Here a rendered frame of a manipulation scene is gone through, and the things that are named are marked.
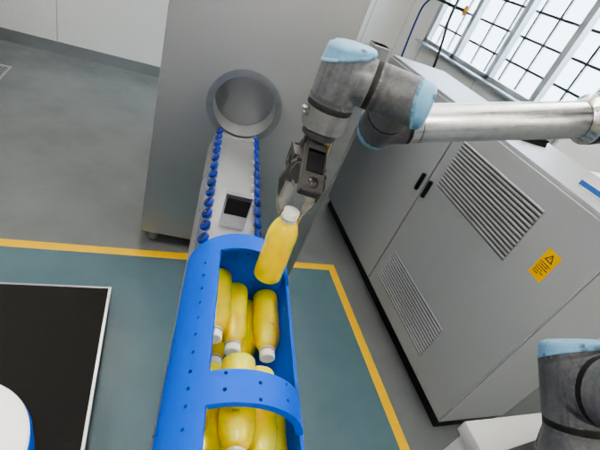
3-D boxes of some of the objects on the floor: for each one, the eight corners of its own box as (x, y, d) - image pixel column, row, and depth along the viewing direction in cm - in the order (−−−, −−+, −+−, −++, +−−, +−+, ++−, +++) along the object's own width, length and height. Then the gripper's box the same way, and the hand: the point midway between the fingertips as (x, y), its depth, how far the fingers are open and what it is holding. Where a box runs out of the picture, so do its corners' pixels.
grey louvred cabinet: (369, 210, 399) (444, 70, 318) (495, 421, 241) (707, 252, 160) (321, 203, 378) (389, 53, 297) (425, 429, 220) (629, 239, 139)
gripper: (342, 126, 84) (308, 204, 96) (291, 111, 81) (263, 194, 93) (349, 144, 77) (312, 226, 89) (295, 129, 74) (264, 215, 86)
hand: (290, 212), depth 88 cm, fingers closed on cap, 4 cm apart
